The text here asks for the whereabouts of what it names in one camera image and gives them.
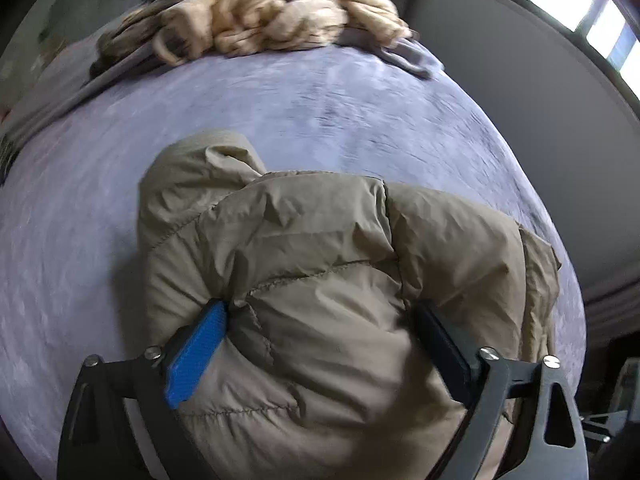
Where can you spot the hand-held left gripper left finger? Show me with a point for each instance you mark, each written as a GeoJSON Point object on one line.
{"type": "Point", "coordinates": [197, 355]}

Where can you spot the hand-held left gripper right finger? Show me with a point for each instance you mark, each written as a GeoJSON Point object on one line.
{"type": "Point", "coordinates": [447, 355]}

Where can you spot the beige puffer jacket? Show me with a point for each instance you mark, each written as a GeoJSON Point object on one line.
{"type": "Point", "coordinates": [325, 240]}

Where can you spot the grey padded bed panel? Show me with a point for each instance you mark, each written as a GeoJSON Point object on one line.
{"type": "Point", "coordinates": [550, 135]}

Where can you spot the grey blanket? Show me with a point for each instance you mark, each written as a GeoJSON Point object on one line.
{"type": "Point", "coordinates": [410, 57]}

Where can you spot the brown fuzzy garment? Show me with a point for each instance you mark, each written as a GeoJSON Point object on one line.
{"type": "Point", "coordinates": [145, 15]}

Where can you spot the cream striped fleece garment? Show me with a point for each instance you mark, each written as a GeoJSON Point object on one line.
{"type": "Point", "coordinates": [280, 15]}

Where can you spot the window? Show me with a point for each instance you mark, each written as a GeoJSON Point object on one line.
{"type": "Point", "coordinates": [605, 30]}

